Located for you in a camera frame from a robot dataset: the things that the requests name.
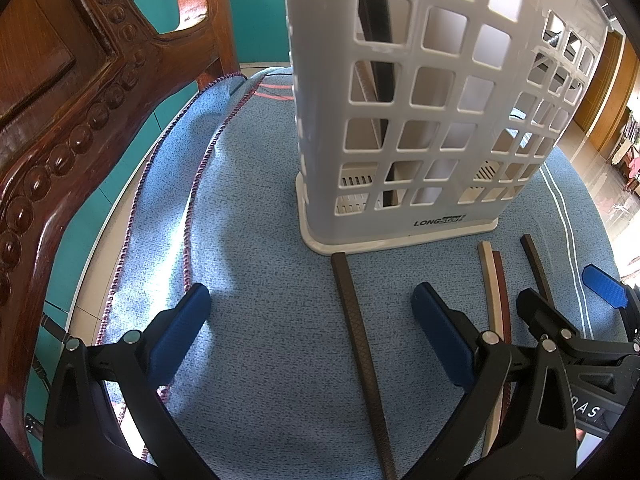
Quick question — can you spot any wooden door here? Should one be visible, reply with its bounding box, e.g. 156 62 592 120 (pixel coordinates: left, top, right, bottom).
572 35 634 137

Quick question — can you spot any white plastic utensil basket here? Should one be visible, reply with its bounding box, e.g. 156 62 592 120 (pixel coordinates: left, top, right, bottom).
281 0 617 255

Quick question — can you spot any carved wooden chair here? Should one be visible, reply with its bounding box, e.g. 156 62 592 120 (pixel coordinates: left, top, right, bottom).
0 0 242 467

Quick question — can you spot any long dark brown textured chopstick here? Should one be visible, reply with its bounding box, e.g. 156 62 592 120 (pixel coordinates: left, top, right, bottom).
331 252 399 480

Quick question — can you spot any black cable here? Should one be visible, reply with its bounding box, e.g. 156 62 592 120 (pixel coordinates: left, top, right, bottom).
24 311 69 435

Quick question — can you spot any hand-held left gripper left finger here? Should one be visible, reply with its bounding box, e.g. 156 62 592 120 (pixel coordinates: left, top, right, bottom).
42 282 216 480

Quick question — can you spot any beige chopstick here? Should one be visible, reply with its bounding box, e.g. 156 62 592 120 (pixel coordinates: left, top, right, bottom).
477 241 503 458

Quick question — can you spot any blue cloth with purple trim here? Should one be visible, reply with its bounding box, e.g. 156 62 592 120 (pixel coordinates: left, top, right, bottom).
97 62 624 480

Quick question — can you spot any reddish brown chopstick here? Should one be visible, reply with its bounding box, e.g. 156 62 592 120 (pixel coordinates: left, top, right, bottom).
492 251 514 402

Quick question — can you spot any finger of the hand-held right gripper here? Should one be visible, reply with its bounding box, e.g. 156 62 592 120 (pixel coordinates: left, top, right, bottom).
516 288 581 349
582 263 640 346

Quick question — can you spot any teal side cabinet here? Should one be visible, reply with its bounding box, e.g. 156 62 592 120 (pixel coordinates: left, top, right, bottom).
22 0 293 466

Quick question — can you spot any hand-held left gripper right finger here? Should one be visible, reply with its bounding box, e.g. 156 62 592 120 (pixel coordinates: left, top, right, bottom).
402 282 581 480

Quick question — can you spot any short dark brown chopstick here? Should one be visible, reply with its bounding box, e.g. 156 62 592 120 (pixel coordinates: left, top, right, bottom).
520 234 556 307

